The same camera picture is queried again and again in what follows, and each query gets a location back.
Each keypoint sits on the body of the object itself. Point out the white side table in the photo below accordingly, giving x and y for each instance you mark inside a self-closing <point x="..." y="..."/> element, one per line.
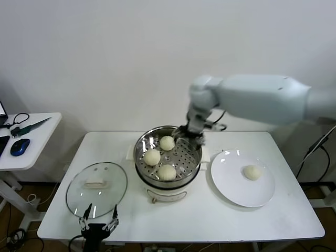
<point x="42" y="141"/>

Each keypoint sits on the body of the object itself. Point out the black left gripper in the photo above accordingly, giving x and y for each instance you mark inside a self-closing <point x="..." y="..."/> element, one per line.
<point x="95" y="231"/>

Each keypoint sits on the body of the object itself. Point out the white steamed baozi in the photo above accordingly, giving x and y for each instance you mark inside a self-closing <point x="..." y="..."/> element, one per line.
<point x="151" y="157"/>
<point x="166" y="172"/>
<point x="167" y="143"/>
<point x="252" y="172"/>

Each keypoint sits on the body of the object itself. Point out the laptop computer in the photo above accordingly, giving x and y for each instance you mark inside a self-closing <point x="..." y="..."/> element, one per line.
<point x="2" y="110"/>

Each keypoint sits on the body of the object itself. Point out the black smartphone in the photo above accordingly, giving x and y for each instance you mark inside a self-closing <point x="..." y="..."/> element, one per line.
<point x="3" y="145"/>

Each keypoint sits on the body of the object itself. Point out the black power adapter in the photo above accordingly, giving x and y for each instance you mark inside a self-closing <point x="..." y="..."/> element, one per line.
<point x="316" y="144"/>

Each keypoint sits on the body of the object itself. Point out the small white black gadget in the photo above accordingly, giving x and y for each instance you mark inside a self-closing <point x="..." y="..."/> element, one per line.
<point x="14" y="130"/>

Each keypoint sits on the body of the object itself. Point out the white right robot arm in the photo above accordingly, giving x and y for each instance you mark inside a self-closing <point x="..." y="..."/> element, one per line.
<point x="262" y="97"/>

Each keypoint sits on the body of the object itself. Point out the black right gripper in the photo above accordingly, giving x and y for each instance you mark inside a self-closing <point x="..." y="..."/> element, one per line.
<point x="195" y="123"/>

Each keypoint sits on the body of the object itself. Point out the blue computer mouse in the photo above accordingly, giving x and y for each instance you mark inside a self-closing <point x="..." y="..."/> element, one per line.
<point x="20" y="147"/>

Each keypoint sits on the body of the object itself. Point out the stainless steel steamer basket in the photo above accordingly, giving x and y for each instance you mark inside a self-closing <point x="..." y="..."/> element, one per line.
<point x="186" y="162"/>

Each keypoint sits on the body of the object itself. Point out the round glass pot lid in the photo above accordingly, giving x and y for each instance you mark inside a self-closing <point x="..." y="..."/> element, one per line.
<point x="110" y="181"/>

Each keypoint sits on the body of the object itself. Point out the white electric cooker base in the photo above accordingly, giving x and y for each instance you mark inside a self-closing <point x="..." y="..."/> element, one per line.
<point x="165" y="195"/>

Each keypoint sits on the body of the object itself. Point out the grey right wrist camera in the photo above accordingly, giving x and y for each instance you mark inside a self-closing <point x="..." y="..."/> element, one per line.
<point x="216" y="127"/>

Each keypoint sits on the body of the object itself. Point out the white round plate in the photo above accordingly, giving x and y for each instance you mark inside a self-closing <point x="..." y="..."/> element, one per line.
<point x="236" y="189"/>

